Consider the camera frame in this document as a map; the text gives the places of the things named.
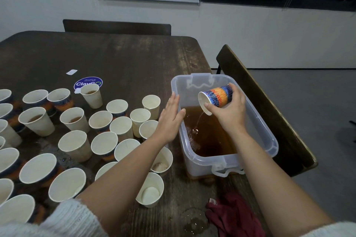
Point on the person's left hand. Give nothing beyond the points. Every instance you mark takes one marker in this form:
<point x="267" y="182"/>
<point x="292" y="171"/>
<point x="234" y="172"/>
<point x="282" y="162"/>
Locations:
<point x="169" y="120"/>

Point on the person's right hand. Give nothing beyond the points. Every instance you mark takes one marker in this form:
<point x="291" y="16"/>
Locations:
<point x="231" y="114"/>

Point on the orange blue patterned paper cup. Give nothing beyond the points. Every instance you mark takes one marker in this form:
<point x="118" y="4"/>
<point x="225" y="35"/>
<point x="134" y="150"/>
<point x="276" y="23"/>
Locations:
<point x="220" y="95"/>

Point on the white paper cup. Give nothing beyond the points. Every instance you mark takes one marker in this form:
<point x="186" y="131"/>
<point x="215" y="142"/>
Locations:
<point x="151" y="105"/>
<point x="139" y="120"/>

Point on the clear plastic storage bin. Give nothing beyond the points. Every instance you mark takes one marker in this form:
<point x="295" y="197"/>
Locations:
<point x="200" y="166"/>

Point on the group of paper cups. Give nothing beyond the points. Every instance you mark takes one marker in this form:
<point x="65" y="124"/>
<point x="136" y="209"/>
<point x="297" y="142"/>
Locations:
<point x="75" y="144"/>

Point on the person's right forearm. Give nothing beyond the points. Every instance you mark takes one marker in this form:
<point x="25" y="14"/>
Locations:
<point x="275" y="189"/>

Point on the person's left forearm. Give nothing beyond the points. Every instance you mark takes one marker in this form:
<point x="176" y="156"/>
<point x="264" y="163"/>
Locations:
<point x="119" y="184"/>

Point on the dark wooden chair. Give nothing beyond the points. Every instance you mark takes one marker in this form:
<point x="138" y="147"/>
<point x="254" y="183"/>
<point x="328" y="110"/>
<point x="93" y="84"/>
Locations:
<point x="117" y="27"/>
<point x="264" y="106"/>

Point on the dark wooden table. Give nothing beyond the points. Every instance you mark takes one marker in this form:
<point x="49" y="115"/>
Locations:
<point x="122" y="53"/>

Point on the round blue sticker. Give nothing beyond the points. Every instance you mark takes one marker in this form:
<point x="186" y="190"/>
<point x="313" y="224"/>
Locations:
<point x="88" y="80"/>

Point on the dark red cloth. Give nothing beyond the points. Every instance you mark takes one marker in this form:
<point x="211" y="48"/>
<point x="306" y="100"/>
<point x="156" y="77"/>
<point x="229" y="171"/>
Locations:
<point x="236" y="217"/>

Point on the small white paper label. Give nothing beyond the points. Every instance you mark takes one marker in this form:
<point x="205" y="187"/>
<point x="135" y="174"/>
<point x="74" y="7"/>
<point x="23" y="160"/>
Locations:
<point x="72" y="72"/>

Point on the round white side table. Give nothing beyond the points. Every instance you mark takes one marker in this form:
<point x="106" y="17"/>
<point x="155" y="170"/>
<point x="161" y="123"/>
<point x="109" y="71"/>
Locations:
<point x="353" y="123"/>

